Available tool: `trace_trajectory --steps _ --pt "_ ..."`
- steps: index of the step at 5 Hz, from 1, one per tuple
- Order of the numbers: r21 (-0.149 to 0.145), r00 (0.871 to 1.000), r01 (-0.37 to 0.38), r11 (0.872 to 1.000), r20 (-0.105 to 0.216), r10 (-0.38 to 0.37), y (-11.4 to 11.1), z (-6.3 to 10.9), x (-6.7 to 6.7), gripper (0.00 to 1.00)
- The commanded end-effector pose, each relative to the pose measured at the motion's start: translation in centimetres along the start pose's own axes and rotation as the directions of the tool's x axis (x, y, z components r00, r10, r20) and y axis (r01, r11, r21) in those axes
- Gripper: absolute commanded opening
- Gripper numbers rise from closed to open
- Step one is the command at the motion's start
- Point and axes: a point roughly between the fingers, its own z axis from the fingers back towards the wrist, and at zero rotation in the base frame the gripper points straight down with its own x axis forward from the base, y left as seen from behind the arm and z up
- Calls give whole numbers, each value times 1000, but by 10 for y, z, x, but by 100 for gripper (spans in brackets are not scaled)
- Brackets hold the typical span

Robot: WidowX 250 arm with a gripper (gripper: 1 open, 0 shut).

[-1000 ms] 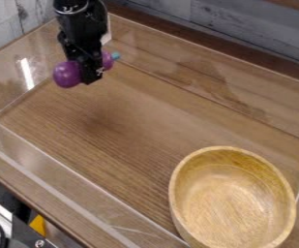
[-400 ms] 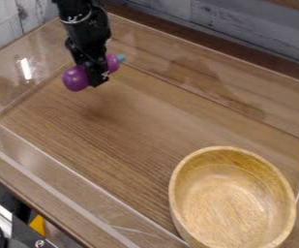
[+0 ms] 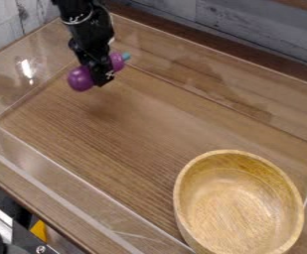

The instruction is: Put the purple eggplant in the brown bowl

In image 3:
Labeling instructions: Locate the purple toy eggplant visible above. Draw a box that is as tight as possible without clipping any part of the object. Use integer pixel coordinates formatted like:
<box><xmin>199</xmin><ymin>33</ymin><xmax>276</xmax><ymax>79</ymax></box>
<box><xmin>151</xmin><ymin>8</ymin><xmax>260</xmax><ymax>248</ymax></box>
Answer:
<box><xmin>68</xmin><ymin>53</ymin><xmax>130</xmax><ymax>91</ymax></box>

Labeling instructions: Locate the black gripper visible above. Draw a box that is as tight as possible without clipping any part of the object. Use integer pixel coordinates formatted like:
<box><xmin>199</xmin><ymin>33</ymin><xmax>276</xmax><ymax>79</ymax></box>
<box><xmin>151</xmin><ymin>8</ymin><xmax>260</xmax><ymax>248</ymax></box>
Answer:
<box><xmin>62</xmin><ymin>9</ymin><xmax>114</xmax><ymax>87</ymax></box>

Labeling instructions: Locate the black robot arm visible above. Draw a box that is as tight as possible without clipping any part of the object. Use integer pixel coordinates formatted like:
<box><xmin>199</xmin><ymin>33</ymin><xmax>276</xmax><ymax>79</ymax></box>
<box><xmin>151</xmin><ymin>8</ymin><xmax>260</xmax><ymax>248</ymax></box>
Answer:
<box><xmin>52</xmin><ymin>0</ymin><xmax>114</xmax><ymax>91</ymax></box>

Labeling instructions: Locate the yellow black equipment base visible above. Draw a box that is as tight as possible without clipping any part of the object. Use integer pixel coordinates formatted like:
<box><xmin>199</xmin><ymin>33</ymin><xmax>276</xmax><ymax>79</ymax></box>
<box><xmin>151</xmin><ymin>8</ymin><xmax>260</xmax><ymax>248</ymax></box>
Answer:
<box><xmin>0</xmin><ymin>189</ymin><xmax>85</xmax><ymax>254</ymax></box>

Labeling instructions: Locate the brown wooden bowl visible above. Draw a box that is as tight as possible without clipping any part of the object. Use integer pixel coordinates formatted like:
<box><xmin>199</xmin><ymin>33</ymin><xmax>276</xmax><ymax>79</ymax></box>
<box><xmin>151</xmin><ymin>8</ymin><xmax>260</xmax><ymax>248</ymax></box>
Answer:
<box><xmin>173</xmin><ymin>150</ymin><xmax>305</xmax><ymax>254</ymax></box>

